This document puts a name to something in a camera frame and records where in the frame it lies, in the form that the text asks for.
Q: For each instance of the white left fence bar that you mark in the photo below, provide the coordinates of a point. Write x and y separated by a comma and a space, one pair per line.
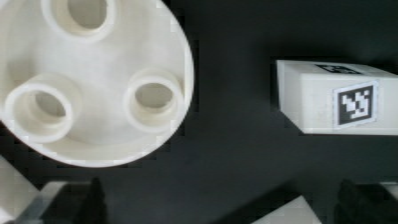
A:
17, 192

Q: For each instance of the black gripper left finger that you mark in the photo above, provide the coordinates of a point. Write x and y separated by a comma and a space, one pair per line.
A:
73, 203

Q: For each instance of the white right fence bar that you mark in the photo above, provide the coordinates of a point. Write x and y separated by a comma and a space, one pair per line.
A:
293, 213

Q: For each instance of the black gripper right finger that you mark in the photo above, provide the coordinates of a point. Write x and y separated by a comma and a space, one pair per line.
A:
366, 203

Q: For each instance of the white stool leg block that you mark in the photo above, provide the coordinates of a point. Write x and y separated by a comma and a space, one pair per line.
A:
337, 98

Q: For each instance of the white fence bar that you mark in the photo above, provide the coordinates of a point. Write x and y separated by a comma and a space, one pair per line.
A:
293, 213
17, 192

